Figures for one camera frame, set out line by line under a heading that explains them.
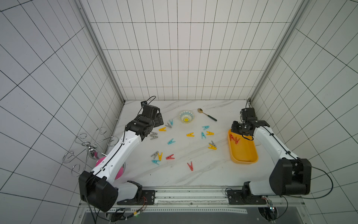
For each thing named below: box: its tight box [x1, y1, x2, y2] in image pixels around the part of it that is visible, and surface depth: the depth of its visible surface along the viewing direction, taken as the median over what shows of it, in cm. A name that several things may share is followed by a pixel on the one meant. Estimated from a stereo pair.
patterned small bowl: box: [179, 110, 195, 124], surface depth 109 cm
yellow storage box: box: [227, 128, 259, 165], surface depth 94 cm
